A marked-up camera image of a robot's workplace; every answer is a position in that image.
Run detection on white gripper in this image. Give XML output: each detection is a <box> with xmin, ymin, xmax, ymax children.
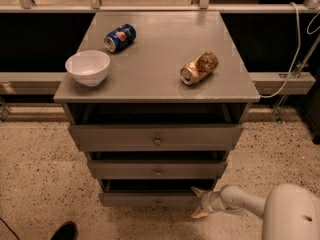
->
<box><xmin>191</xmin><ymin>186</ymin><xmax>224</xmax><ymax>219</ymax></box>

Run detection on grey bottom drawer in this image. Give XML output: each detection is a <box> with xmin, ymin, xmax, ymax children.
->
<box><xmin>99</xmin><ymin>179</ymin><xmax>216</xmax><ymax>208</ymax></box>

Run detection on grey drawer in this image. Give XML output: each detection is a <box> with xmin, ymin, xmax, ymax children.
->
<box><xmin>99</xmin><ymin>179</ymin><xmax>216</xmax><ymax>208</ymax></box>
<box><xmin>88</xmin><ymin>160</ymin><xmax>227</xmax><ymax>179</ymax></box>
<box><xmin>69</xmin><ymin>124</ymin><xmax>243</xmax><ymax>152</ymax></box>

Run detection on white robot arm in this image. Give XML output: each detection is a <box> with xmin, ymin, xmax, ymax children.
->
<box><xmin>192</xmin><ymin>184</ymin><xmax>320</xmax><ymax>240</ymax></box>

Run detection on grey middle drawer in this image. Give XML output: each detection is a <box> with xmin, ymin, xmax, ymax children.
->
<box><xmin>88</xmin><ymin>160</ymin><xmax>227</xmax><ymax>179</ymax></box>

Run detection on grey wooden drawer cabinet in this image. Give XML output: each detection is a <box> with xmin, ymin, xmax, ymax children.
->
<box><xmin>53</xmin><ymin>10</ymin><xmax>261</xmax><ymax>208</ymax></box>

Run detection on grey top drawer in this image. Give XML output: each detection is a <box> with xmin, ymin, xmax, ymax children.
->
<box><xmin>69</xmin><ymin>124</ymin><xmax>243</xmax><ymax>152</ymax></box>

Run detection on black shoe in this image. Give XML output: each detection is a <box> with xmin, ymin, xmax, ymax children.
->
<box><xmin>50</xmin><ymin>221</ymin><xmax>78</xmax><ymax>240</ymax></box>

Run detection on crushed orange soda can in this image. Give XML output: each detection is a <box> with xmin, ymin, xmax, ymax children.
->
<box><xmin>180</xmin><ymin>52</ymin><xmax>218</xmax><ymax>85</ymax></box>

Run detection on white bowl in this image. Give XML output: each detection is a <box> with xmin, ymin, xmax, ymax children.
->
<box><xmin>65</xmin><ymin>50</ymin><xmax>111</xmax><ymax>87</ymax></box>

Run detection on blue pepsi can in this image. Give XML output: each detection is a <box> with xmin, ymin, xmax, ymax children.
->
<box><xmin>104</xmin><ymin>24</ymin><xmax>136</xmax><ymax>53</ymax></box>

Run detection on white cable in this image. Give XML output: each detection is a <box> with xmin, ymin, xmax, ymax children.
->
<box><xmin>259</xmin><ymin>1</ymin><xmax>320</xmax><ymax>99</ymax></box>

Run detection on metal railing frame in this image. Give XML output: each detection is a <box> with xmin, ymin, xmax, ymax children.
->
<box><xmin>0</xmin><ymin>0</ymin><xmax>320</xmax><ymax>96</ymax></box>

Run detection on thin black floor cable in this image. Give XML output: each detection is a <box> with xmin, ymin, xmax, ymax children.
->
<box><xmin>0</xmin><ymin>216</ymin><xmax>22</xmax><ymax>240</ymax></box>

